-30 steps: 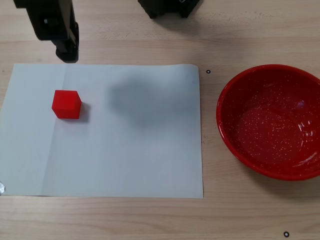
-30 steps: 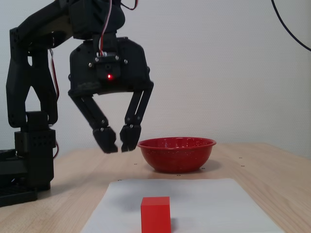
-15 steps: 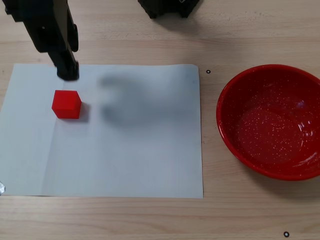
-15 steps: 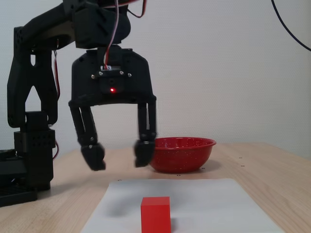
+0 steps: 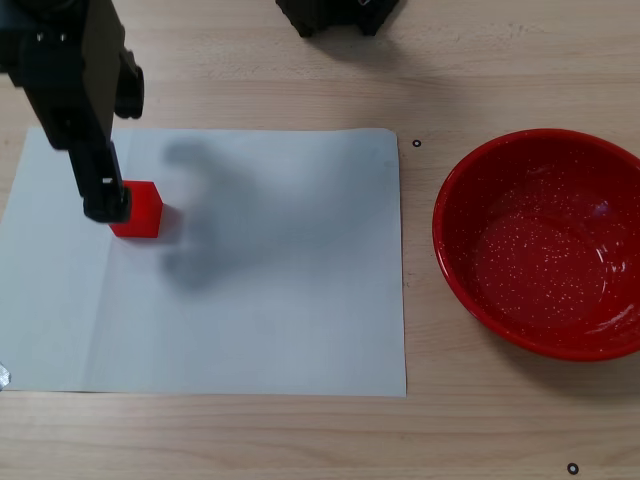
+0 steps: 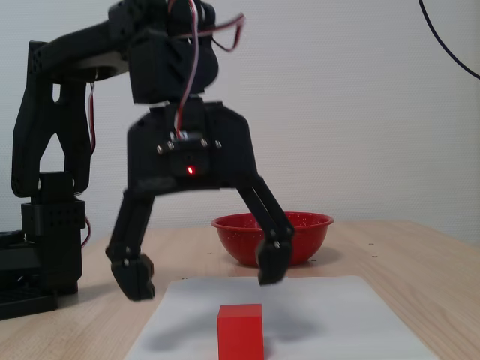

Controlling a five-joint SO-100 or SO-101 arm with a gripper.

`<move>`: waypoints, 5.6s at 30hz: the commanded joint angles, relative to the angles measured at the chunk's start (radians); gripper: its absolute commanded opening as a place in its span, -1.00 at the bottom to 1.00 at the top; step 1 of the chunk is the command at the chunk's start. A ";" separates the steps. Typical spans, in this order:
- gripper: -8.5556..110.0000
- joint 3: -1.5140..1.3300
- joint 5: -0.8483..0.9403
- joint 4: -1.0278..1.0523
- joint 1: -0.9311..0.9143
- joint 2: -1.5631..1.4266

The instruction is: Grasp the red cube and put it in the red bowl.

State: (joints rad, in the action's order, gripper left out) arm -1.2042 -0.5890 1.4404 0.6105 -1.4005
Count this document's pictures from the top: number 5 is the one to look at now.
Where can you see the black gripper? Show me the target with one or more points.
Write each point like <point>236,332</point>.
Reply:
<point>94,172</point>

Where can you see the red cube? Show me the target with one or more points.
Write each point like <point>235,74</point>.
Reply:
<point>146,210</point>

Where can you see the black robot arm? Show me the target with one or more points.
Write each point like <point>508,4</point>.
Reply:
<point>30,10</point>

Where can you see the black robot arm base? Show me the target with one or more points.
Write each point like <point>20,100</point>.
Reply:
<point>330,12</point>

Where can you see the red speckled bowl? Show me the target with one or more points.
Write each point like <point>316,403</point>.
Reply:
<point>537,250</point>

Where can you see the white paper sheet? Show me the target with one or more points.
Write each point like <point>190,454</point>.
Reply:
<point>275,310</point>

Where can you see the grey tape piece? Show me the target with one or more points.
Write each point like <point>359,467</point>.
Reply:
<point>4,377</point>

